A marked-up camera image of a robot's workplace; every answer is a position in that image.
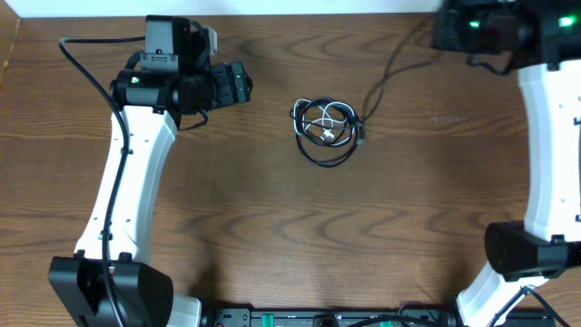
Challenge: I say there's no white USB cable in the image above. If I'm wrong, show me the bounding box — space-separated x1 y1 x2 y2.
292 98 358 147

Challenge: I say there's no thin black cable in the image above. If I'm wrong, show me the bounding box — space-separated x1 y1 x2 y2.
301 102 365 147

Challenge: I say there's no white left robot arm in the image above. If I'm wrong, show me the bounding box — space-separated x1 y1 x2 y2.
48 53 252 326

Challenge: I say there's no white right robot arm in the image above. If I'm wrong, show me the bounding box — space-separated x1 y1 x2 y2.
432 0 580 326

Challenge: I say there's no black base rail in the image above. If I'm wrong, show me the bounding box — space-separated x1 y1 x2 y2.
200 305 460 327

